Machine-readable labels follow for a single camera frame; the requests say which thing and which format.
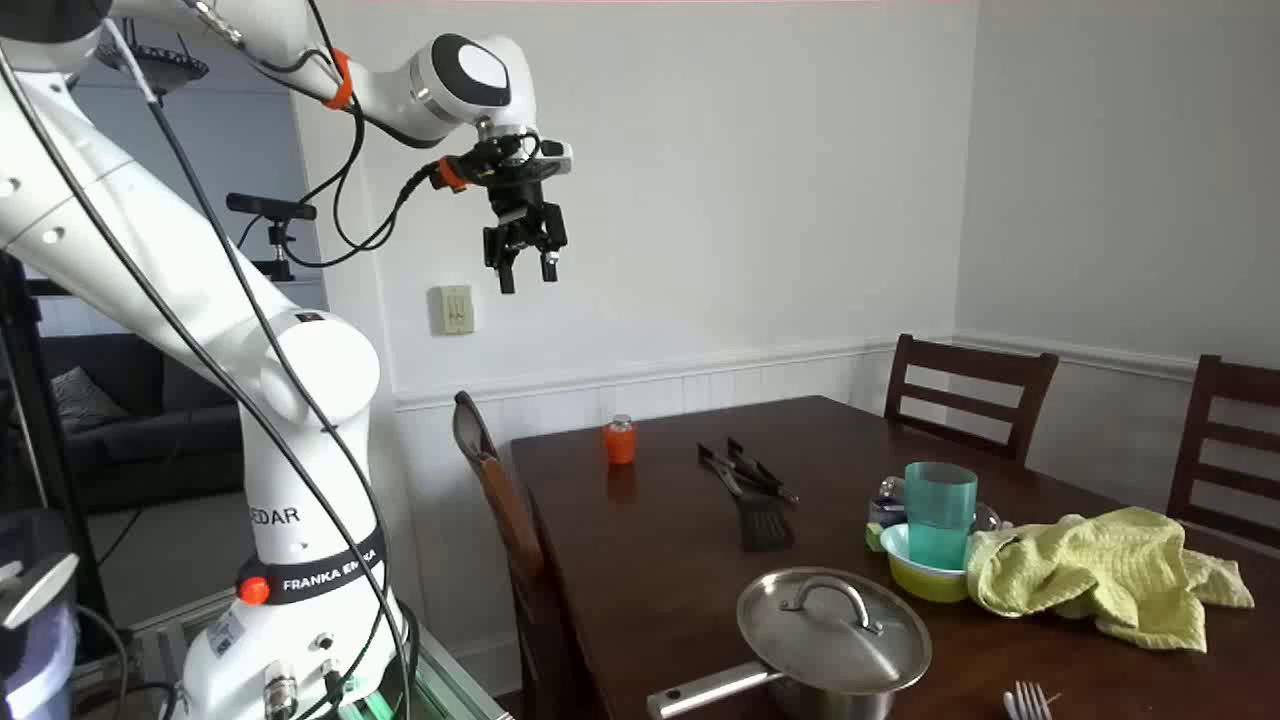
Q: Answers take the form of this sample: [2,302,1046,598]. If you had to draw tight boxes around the steel pot lid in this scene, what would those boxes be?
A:
[737,569,933,698]

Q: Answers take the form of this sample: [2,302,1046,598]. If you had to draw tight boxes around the yellow-green cloth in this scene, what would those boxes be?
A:
[962,509,1257,654]

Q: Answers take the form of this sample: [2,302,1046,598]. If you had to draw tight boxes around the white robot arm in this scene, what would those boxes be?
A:
[0,0,570,720]

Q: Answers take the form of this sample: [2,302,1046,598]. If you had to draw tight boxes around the dark wooden chair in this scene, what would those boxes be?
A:
[451,391,587,720]
[1168,355,1280,550]
[885,331,1056,464]

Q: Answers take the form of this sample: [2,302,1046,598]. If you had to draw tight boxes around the yellow-green bowl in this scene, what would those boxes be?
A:
[880,523,969,603]

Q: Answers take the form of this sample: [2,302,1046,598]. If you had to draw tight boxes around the black tongs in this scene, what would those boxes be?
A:
[725,437,800,509]

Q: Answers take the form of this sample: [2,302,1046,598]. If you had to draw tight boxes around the hanging ceiling lamp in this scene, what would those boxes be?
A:
[94,20,206,102]

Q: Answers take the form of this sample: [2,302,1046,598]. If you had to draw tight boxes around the dark sofa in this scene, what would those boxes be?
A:
[38,335,243,512]

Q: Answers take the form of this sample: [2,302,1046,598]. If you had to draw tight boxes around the steel pot with handle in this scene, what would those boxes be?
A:
[646,663,890,720]

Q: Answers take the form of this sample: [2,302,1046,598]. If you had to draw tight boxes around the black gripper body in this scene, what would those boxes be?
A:
[461,132,570,264]

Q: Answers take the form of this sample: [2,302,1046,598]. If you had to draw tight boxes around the black spatula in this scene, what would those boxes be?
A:
[696,445,790,553]

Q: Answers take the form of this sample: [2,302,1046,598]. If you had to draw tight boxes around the orange juice bottle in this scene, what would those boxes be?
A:
[605,415,636,470]

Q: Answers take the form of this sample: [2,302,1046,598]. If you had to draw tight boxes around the teal plastic cup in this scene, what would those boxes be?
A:
[902,460,977,569]

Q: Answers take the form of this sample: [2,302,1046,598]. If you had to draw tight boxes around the white wall switch plate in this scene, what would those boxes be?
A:
[428,285,475,335]

